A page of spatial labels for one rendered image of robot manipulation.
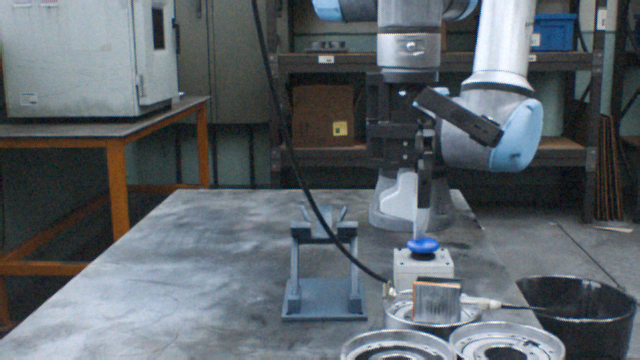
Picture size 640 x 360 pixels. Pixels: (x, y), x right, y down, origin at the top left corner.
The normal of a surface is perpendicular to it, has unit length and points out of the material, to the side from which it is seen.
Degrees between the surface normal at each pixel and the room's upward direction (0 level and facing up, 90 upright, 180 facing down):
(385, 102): 90
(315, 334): 0
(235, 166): 90
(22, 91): 90
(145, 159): 90
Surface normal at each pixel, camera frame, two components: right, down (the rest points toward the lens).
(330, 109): 0.07, 0.29
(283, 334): -0.01, -0.98
